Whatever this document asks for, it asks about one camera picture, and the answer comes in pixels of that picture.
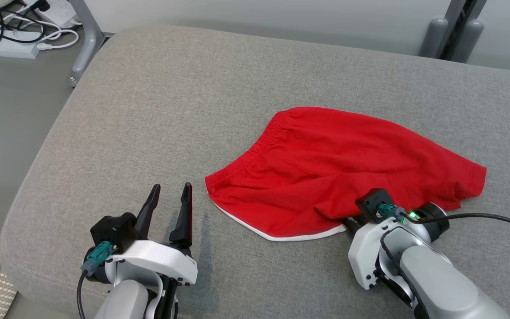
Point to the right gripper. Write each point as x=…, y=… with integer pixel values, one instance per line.
x=363, y=252

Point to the white wall socket block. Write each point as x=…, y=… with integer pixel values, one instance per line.
x=58, y=13

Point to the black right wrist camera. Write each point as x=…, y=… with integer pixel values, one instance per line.
x=372, y=204

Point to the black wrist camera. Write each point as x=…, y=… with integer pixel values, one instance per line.
x=113, y=230
x=372, y=204

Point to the grey partition post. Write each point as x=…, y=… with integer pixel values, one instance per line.
x=436, y=35

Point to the long white power strip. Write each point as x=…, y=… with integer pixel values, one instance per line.
x=11, y=49

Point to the red shorts white trim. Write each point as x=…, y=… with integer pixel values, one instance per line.
x=326, y=164

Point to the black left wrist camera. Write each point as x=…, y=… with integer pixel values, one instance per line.
x=113, y=230

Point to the grey metal table leg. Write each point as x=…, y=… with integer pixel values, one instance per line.
x=87, y=35

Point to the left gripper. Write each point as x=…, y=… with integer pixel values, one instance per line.
x=162, y=259

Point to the grey fabric sofa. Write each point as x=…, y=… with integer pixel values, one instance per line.
x=148, y=110

